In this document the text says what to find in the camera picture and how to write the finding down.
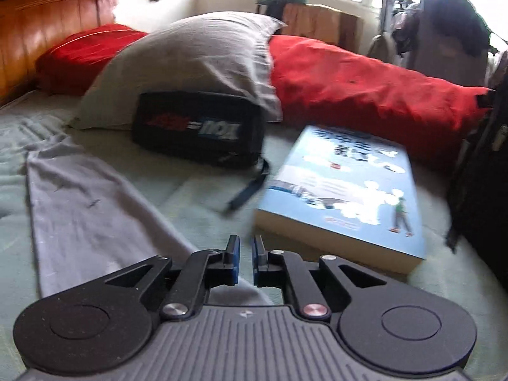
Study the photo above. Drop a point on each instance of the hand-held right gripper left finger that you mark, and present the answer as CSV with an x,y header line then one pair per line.
x,y
234,262

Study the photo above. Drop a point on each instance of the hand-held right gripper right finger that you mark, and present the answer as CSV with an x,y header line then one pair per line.
x,y
258,262

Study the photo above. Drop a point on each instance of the light grey shirt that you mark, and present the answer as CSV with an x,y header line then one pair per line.
x,y
79,214

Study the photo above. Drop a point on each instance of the metal clothes rack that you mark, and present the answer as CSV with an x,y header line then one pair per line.
x,y
391,27

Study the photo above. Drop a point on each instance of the green plaid bed blanket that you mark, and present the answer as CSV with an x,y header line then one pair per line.
x,y
158,190

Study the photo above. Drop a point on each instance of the blue paperback book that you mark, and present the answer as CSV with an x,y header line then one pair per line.
x,y
349,190

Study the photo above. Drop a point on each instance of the black zip pouch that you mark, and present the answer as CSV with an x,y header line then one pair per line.
x,y
190,127

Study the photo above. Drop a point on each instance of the red quilt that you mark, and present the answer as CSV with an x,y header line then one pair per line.
x,y
357,87

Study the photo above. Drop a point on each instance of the grey pillow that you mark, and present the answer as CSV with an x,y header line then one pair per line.
x,y
190,55

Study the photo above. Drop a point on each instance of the black backpack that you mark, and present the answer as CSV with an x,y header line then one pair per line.
x,y
484,190

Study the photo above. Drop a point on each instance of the brown cardboard box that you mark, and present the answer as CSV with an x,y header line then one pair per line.
x,y
317,24

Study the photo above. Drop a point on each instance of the red blanket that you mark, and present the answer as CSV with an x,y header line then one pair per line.
x,y
87,55

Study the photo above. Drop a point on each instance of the grey hanging garment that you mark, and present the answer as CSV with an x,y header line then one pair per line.
x,y
440,59

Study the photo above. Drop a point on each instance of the wooden headboard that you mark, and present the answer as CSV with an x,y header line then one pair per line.
x,y
39,27

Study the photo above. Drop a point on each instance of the black jacket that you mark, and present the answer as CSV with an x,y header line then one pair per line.
x,y
460,20

